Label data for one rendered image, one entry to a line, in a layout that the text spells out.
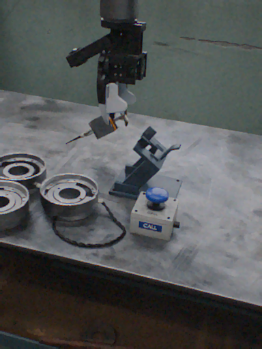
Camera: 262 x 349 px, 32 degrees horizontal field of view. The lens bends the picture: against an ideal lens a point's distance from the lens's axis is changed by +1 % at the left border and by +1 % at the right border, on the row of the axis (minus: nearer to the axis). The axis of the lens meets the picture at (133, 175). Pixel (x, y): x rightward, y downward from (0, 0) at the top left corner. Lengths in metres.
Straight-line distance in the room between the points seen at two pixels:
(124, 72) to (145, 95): 1.54
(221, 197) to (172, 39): 1.52
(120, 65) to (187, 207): 0.31
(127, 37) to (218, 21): 1.41
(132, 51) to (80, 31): 1.57
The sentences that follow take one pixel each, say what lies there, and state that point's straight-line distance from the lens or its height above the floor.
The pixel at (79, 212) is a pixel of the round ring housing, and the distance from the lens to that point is 0.79.
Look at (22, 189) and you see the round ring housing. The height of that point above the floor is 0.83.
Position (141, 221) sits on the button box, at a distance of 0.76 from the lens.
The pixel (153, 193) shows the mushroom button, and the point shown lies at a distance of 0.76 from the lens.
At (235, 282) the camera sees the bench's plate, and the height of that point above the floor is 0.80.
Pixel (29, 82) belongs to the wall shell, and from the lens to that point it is 2.68.
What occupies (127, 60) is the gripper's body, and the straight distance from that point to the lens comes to 0.91.
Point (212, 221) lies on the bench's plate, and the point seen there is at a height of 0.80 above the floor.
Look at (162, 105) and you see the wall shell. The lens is 2.46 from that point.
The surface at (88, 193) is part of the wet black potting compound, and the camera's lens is 0.83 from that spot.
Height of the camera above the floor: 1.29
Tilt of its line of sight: 31 degrees down
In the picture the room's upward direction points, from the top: 5 degrees clockwise
